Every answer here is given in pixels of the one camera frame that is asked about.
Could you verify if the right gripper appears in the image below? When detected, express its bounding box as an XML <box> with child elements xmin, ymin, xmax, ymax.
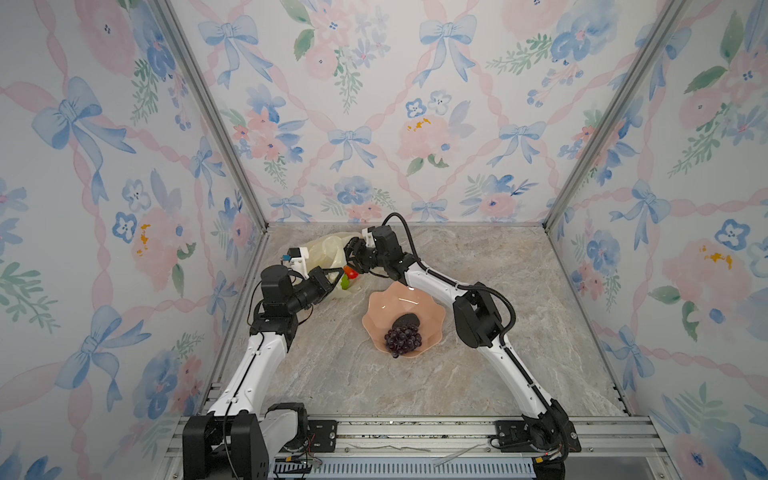
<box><xmin>335</xmin><ymin>235</ymin><xmax>390</xmax><ymax>272</ymax></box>

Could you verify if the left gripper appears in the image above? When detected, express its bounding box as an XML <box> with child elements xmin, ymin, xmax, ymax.
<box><xmin>288</xmin><ymin>267</ymin><xmax>343</xmax><ymax>316</ymax></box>

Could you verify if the yellow plastic bag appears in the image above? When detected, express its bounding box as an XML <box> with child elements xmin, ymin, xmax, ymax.
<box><xmin>299</xmin><ymin>232</ymin><xmax>362</xmax><ymax>272</ymax></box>

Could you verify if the pink scalloped plate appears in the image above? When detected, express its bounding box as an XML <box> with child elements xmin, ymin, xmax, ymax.
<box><xmin>362</xmin><ymin>283</ymin><xmax>446</xmax><ymax>358</ymax></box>

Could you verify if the purple grape bunch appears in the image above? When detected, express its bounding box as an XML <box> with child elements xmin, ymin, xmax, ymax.
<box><xmin>384</xmin><ymin>325</ymin><xmax>422</xmax><ymax>358</ymax></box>

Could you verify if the red yellow peach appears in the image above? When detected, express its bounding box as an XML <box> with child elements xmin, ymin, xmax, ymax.
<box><xmin>343</xmin><ymin>266</ymin><xmax>359</xmax><ymax>280</ymax></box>

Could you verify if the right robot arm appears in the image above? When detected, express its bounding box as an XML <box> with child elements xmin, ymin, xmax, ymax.
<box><xmin>344</xmin><ymin>234</ymin><xmax>582</xmax><ymax>463</ymax></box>

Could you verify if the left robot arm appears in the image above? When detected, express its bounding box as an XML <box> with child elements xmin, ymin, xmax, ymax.
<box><xmin>182</xmin><ymin>264</ymin><xmax>345</xmax><ymax>479</ymax></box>

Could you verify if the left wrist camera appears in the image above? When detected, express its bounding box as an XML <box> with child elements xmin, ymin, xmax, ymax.
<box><xmin>282</xmin><ymin>247</ymin><xmax>309</xmax><ymax>278</ymax></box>

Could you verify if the left corner aluminium post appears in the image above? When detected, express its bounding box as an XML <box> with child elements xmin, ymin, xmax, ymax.
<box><xmin>148</xmin><ymin>0</ymin><xmax>269</xmax><ymax>232</ymax></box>

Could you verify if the corner aluminium post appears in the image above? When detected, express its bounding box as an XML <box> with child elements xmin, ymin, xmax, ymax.
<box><xmin>148</xmin><ymin>0</ymin><xmax>269</xmax><ymax>232</ymax></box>
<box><xmin>543</xmin><ymin>0</ymin><xmax>691</xmax><ymax>230</ymax></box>

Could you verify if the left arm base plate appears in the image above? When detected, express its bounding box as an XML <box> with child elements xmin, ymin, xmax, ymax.
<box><xmin>280</xmin><ymin>420</ymin><xmax>338</xmax><ymax>454</ymax></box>

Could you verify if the aluminium front rail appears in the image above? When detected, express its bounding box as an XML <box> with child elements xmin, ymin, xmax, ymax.
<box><xmin>157</xmin><ymin>415</ymin><xmax>679</xmax><ymax>480</ymax></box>

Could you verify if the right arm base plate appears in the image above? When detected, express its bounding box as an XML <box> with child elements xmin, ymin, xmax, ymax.
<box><xmin>492</xmin><ymin>419</ymin><xmax>582</xmax><ymax>454</ymax></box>

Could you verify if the right corner aluminium post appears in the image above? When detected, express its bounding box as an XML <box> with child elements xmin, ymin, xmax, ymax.
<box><xmin>543</xmin><ymin>0</ymin><xmax>691</xmax><ymax>230</ymax></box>

